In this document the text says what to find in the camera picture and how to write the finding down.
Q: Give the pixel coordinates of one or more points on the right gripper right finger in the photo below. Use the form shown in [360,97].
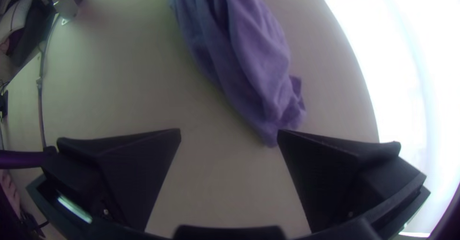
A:
[334,175]

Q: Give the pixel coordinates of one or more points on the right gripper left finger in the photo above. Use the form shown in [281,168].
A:
[118,168]

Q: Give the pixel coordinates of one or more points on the blue t-shirt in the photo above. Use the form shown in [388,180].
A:
[244,53]

